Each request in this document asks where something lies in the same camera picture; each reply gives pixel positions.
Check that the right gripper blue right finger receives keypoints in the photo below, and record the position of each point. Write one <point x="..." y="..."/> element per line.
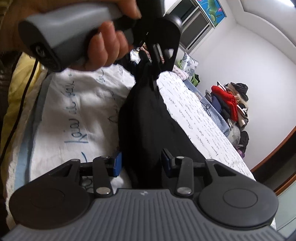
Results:
<point x="168" y="160"/>

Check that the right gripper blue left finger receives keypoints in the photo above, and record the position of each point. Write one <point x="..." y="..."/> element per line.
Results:
<point x="115" y="165"/>

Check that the black pants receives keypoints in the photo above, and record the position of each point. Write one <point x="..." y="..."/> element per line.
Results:
<point x="145" y="128"/>

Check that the person's left hand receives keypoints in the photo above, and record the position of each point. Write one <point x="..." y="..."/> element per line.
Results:
<point x="107" y="46"/>

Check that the white script-print bed sheet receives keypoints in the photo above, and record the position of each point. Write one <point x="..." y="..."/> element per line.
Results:
<point x="74" y="114"/>

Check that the light blue quilt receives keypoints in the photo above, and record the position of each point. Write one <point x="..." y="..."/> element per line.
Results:
<point x="209" y="109"/>

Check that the green basket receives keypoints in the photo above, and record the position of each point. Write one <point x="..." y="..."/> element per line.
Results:
<point x="195" y="79"/>

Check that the pile of clothes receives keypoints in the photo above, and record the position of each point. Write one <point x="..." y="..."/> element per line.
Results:
<point x="230" y="101"/>

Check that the blue floral white pillow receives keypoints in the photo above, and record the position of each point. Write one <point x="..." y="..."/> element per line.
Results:
<point x="189" y="65"/>

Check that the frosted glass wardrobe door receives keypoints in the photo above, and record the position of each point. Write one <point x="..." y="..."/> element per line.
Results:
<point x="285" y="216"/>

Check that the colourful lotus picture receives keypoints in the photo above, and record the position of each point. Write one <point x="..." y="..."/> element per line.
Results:
<point x="213" y="10"/>

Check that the brown wooden door frame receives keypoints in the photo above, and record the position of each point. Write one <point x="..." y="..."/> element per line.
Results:
<point x="277" y="170"/>

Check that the window with grey frame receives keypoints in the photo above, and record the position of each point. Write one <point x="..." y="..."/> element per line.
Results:
<point x="195" y="22"/>

